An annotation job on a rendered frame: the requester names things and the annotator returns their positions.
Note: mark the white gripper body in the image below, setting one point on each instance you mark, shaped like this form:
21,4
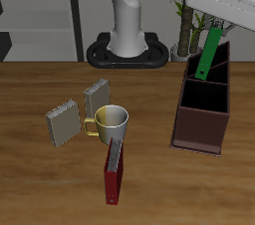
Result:
225,5

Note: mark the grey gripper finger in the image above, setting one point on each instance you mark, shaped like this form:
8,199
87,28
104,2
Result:
208,21
229,30

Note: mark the green book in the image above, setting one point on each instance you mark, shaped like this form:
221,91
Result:
208,53

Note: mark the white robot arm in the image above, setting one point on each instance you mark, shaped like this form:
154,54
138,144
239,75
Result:
127,20

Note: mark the green pot plant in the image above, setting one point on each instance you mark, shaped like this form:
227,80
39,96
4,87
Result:
184,26

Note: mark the grey shelf unit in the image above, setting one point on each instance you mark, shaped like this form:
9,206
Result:
36,20

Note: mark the dark brown desk caddy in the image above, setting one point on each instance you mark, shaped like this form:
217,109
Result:
201,126

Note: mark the grey book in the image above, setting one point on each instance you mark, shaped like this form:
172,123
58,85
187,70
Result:
64,124
97,98

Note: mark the red book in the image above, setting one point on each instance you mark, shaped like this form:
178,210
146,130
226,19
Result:
113,176

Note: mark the yellow and white mug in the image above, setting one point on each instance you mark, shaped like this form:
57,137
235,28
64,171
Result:
113,124

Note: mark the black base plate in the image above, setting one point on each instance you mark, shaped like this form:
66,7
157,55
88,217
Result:
99,57

